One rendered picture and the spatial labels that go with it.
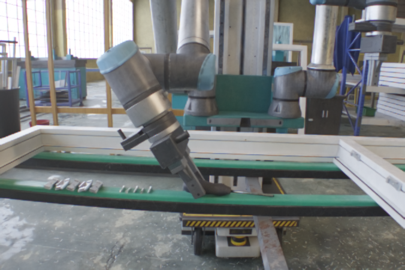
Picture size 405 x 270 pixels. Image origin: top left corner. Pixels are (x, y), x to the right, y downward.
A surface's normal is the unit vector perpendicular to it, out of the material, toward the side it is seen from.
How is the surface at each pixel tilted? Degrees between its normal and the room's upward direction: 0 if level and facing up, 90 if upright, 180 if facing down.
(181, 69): 84
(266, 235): 0
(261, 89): 90
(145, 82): 70
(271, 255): 0
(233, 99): 90
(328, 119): 90
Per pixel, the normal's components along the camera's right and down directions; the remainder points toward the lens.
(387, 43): -0.05, 0.25
